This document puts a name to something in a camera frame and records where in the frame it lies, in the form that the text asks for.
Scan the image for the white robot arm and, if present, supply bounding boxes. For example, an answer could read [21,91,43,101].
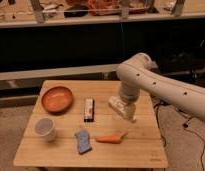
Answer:
[116,53,205,123]

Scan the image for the white plastic bottle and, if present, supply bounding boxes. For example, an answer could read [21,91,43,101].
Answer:
[108,96,127,120]

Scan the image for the orange carrot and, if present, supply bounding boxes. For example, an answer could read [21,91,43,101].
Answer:
[95,133,125,144]

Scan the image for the black and white box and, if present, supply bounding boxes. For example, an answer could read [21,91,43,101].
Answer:
[84,98,94,122]

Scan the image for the blue sponge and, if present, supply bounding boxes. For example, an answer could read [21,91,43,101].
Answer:
[75,129,92,154]

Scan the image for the wooden table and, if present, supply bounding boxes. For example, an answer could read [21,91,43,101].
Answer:
[13,80,168,169]

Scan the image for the orange wooden bowl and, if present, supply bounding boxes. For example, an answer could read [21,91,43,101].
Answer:
[41,86,74,113]

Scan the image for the translucent plastic cup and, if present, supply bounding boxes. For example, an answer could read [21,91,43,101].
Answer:
[34,118,56,142]

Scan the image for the orange object on shelf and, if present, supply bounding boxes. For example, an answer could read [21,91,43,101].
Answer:
[87,0,120,16]

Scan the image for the black cable on floor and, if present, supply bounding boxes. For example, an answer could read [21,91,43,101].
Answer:
[153,99,205,171]

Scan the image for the vertical black cable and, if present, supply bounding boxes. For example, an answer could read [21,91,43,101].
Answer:
[119,16,128,66]

